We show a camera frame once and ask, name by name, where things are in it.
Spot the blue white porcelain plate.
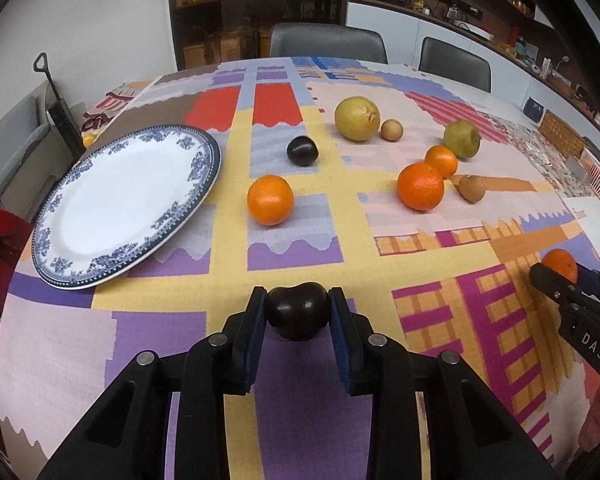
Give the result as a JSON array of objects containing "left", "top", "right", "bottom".
[{"left": 31, "top": 125, "right": 222, "bottom": 290}]

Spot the person right hand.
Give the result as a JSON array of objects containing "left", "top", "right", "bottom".
[{"left": 579, "top": 385, "right": 600, "bottom": 453}]

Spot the dark wooden shelf cabinet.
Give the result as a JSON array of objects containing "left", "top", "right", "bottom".
[{"left": 169, "top": 0, "right": 341, "bottom": 70}]

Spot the dark plum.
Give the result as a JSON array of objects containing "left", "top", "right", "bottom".
[
  {"left": 286, "top": 136, "right": 320, "bottom": 167},
  {"left": 264, "top": 282, "right": 330, "bottom": 341}
]

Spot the grey chair right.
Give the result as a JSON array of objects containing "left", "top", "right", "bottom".
[{"left": 418, "top": 37, "right": 492, "bottom": 93}]

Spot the grey chair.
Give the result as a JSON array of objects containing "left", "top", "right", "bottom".
[
  {"left": 418, "top": 37, "right": 492, "bottom": 93},
  {"left": 268, "top": 23, "right": 388, "bottom": 64}
]

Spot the yellow pear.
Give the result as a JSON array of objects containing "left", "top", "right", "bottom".
[{"left": 334, "top": 96, "right": 380, "bottom": 142}]

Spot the black hand trolley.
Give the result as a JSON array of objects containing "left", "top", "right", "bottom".
[{"left": 33, "top": 52, "right": 86, "bottom": 162}]

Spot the colourful patchwork tablecloth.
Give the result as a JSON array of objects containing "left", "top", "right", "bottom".
[{"left": 0, "top": 58, "right": 600, "bottom": 479}]

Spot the small orange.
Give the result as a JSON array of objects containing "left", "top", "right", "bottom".
[
  {"left": 247, "top": 174, "right": 294, "bottom": 226},
  {"left": 425, "top": 145, "right": 458, "bottom": 179}
]

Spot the brown kiwi front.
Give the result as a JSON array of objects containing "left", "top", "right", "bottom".
[{"left": 452, "top": 174, "right": 486, "bottom": 204}]

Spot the red striped folded cloth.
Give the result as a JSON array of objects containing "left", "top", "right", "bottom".
[{"left": 80, "top": 84, "right": 138, "bottom": 136}]

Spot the green pear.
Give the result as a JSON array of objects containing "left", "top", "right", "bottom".
[{"left": 443, "top": 119, "right": 481, "bottom": 159}]

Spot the medium orange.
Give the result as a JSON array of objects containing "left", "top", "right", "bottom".
[{"left": 396, "top": 162, "right": 444, "bottom": 212}]

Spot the brown kiwi rear small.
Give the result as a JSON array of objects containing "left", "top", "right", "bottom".
[{"left": 380, "top": 119, "right": 404, "bottom": 142}]

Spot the dark blue mug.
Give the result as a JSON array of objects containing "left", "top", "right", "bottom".
[{"left": 522, "top": 98, "right": 545, "bottom": 125}]

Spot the grey chair left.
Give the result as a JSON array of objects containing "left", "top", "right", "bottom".
[{"left": 268, "top": 23, "right": 388, "bottom": 64}]

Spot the patterned tile placemat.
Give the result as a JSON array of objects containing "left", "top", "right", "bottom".
[{"left": 486, "top": 114, "right": 594, "bottom": 198}]

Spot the woven wicker basket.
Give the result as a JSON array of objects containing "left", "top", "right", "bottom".
[{"left": 539, "top": 110, "right": 585, "bottom": 159}]

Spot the large orange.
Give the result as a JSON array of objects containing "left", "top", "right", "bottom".
[{"left": 541, "top": 248, "right": 578, "bottom": 284}]

